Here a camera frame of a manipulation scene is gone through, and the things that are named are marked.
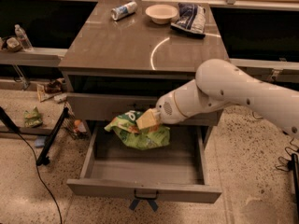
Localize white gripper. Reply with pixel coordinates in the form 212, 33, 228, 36
136, 80, 224, 130

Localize green rice chip bag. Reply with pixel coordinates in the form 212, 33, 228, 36
105, 110, 170, 150

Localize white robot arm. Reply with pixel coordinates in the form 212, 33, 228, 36
136, 59, 299, 139

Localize grey upper drawer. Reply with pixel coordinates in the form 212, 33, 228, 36
66, 92, 224, 127

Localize grey open lower drawer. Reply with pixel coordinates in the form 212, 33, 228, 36
67, 122, 221, 203

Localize grey drawer cabinet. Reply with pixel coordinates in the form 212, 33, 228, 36
59, 0, 229, 134

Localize blue white chip bag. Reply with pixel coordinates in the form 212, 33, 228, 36
170, 3, 206, 38

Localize green bag on floor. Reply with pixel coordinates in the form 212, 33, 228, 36
24, 107, 43, 128

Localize snack wrappers on floor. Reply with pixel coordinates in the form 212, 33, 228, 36
36, 78, 65, 102

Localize white bowl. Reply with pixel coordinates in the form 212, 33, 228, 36
146, 5, 178, 24

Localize blue white soda can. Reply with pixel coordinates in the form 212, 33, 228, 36
111, 1, 137, 21

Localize black tripod leg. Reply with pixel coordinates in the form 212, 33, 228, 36
36, 107, 68, 166

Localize clear water bottle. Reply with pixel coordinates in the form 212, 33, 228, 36
15, 24, 34, 51

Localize small bowl on shelf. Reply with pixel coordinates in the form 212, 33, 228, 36
0, 36, 21, 52

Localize wire basket with items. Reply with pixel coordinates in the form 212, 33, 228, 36
63, 102, 89, 140

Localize black floor cable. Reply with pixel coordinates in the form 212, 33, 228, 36
0, 105, 64, 224

